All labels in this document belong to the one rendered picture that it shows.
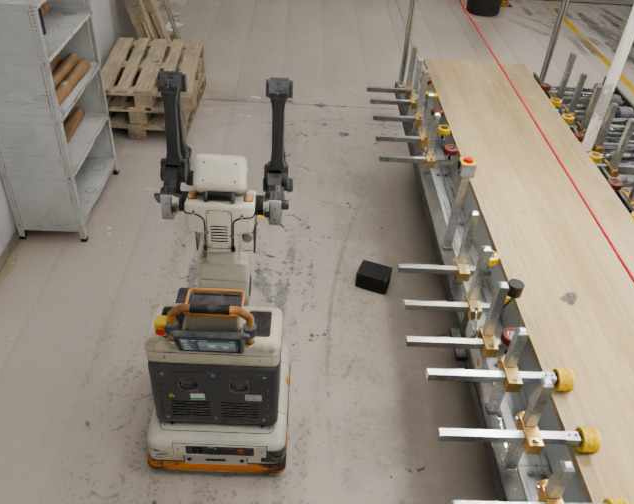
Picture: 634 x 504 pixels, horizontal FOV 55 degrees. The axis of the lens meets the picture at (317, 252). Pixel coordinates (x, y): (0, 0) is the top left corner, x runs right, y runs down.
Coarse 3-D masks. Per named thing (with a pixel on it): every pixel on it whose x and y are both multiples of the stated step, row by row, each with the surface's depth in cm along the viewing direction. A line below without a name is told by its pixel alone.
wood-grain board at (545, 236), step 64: (448, 64) 462; (512, 64) 470; (512, 128) 384; (512, 192) 325; (576, 192) 329; (512, 256) 282; (576, 256) 285; (576, 320) 251; (576, 384) 224; (576, 448) 203
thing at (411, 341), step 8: (408, 336) 244; (416, 336) 244; (408, 344) 243; (416, 344) 243; (424, 344) 243; (432, 344) 243; (440, 344) 243; (448, 344) 243; (456, 344) 243; (464, 344) 243; (472, 344) 243; (480, 344) 243; (504, 344) 243
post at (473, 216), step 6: (474, 210) 271; (468, 216) 274; (474, 216) 270; (468, 222) 274; (474, 222) 272; (468, 228) 274; (474, 228) 274; (468, 234) 276; (462, 240) 282; (468, 240) 278; (462, 246) 281; (468, 246) 280; (462, 252) 283; (468, 252) 283; (462, 258) 285; (456, 276) 292
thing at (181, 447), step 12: (180, 444) 267; (192, 444) 267; (204, 444) 267; (216, 444) 268; (228, 444) 268; (240, 444) 268; (252, 444) 269; (264, 444) 269; (240, 456) 272; (252, 456) 272; (264, 456) 272
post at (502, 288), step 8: (496, 288) 233; (504, 288) 229; (496, 296) 233; (504, 296) 232; (496, 304) 235; (488, 312) 241; (496, 312) 237; (488, 320) 241; (496, 320) 240; (488, 328) 243
